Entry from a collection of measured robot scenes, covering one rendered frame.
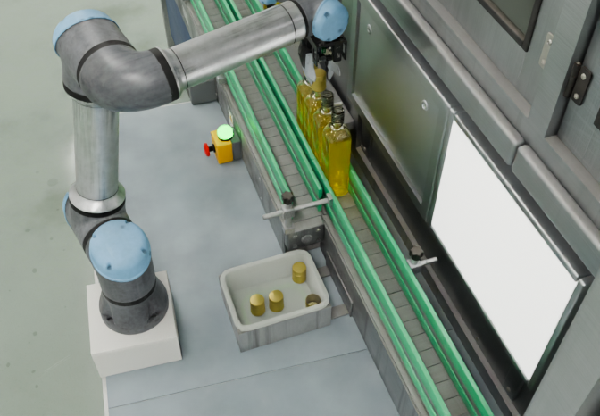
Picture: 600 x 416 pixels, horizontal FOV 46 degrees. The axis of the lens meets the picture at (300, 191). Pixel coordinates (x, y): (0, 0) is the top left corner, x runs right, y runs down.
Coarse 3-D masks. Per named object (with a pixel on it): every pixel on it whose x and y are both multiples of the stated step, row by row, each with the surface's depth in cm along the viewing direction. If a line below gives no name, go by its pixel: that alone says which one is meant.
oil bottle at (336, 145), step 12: (324, 132) 165; (336, 132) 163; (348, 132) 164; (324, 144) 168; (336, 144) 164; (348, 144) 166; (324, 156) 170; (336, 156) 167; (348, 156) 169; (324, 168) 173; (336, 168) 170; (348, 168) 172; (336, 180) 173; (336, 192) 177
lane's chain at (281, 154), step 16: (208, 0) 238; (208, 16) 231; (240, 80) 209; (256, 96) 204; (240, 112) 200; (256, 112) 199; (272, 128) 195; (272, 144) 191; (288, 160) 187; (288, 176) 183; (304, 192) 179
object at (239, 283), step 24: (264, 264) 170; (288, 264) 173; (312, 264) 169; (240, 288) 172; (264, 288) 173; (288, 288) 173; (312, 288) 170; (240, 312) 168; (264, 312) 168; (288, 312) 160
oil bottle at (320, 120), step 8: (320, 112) 168; (312, 120) 171; (320, 120) 167; (328, 120) 167; (312, 128) 173; (320, 128) 168; (312, 136) 175; (320, 136) 169; (312, 144) 177; (320, 144) 171; (312, 152) 179; (320, 152) 173; (320, 160) 175
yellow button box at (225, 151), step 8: (232, 128) 203; (216, 136) 201; (216, 144) 199; (224, 144) 199; (232, 144) 200; (216, 152) 201; (224, 152) 200; (232, 152) 202; (240, 152) 203; (224, 160) 203; (232, 160) 204
